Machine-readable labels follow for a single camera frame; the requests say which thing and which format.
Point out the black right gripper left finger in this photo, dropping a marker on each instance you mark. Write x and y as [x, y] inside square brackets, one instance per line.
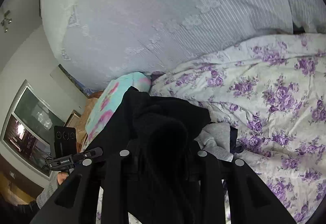
[101, 188]

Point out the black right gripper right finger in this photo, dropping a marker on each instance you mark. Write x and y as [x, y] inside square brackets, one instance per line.
[250, 199]

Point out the black pants with smiley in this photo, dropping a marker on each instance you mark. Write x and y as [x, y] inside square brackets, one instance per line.
[153, 170]

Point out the grey sleeved left forearm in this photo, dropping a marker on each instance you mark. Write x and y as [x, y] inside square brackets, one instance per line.
[48, 191]

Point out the person's left hand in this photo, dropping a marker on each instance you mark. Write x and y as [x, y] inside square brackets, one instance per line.
[61, 177]

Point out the window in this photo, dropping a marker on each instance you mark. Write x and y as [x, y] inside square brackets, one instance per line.
[28, 129]

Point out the folded dark navy garment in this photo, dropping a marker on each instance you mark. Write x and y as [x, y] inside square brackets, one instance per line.
[234, 146]

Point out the teal pink floral quilt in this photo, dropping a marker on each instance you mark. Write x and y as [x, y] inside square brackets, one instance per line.
[110, 99]

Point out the folded grey garment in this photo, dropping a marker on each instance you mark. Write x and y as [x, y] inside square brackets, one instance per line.
[215, 139]

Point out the purple floral bed sheet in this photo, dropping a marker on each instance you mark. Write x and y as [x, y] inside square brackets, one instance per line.
[272, 89]

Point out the wooden bed frame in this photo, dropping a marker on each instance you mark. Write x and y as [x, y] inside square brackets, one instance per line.
[78, 121]

